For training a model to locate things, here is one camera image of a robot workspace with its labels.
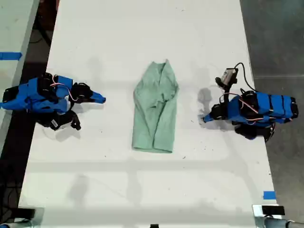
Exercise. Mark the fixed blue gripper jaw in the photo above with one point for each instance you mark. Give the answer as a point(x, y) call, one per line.
point(210, 116)
point(98, 95)

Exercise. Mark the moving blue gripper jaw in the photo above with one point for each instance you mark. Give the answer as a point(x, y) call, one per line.
point(209, 120)
point(97, 101)

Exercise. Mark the pale green T-shirt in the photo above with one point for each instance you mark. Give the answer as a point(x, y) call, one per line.
point(154, 114)

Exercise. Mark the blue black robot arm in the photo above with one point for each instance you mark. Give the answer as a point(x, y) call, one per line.
point(268, 107)
point(35, 92)

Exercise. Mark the long blue tape strip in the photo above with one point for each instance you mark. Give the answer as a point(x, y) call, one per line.
point(10, 55)

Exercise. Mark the short blue tape piece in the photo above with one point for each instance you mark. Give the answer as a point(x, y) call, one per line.
point(269, 195)

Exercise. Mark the small black box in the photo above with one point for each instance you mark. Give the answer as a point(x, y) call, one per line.
point(273, 210)
point(26, 212)

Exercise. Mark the tiny black clip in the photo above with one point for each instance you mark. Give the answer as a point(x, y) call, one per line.
point(154, 226)

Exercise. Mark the grey pipe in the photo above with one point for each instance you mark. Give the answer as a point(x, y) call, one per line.
point(278, 223)

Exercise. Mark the black camera box, silver face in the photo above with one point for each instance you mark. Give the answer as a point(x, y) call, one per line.
point(228, 77)

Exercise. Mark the black camera box, white label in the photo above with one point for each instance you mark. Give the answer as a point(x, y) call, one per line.
point(59, 122)

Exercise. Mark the metal table clamp bracket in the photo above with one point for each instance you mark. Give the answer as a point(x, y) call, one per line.
point(39, 216)
point(257, 215)

